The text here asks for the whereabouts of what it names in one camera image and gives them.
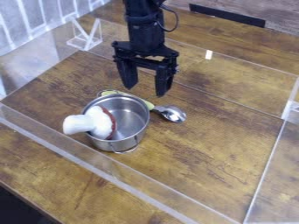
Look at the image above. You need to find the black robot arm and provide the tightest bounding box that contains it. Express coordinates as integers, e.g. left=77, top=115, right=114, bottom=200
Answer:
left=112, top=0, right=178, bottom=96

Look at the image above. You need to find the silver metal pot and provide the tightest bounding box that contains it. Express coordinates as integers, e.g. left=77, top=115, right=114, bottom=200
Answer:
left=81, top=89, right=149, bottom=153

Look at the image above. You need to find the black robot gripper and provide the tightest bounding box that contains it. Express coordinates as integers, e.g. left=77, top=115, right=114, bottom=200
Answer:
left=112, top=41, right=178, bottom=97

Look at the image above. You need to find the clear acrylic enclosure wall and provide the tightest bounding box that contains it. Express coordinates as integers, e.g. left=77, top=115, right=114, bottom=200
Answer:
left=0, top=10, right=299, bottom=224

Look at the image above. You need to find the green handled metal spoon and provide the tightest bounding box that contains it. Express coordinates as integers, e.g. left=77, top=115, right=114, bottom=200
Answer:
left=97, top=89, right=186, bottom=123

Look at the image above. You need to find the clear acrylic triangle bracket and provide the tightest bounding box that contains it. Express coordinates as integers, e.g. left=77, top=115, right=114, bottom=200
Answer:
left=66, top=18, right=102, bottom=52

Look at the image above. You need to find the white red plush mushroom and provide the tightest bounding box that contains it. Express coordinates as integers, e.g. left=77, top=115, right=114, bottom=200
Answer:
left=62, top=106, right=116, bottom=140

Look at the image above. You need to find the black bar on table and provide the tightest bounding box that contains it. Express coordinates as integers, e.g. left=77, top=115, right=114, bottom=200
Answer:
left=189, top=3, right=266, bottom=28

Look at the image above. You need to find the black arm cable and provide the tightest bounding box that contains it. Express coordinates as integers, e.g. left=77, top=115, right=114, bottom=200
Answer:
left=154, top=2, right=180, bottom=33

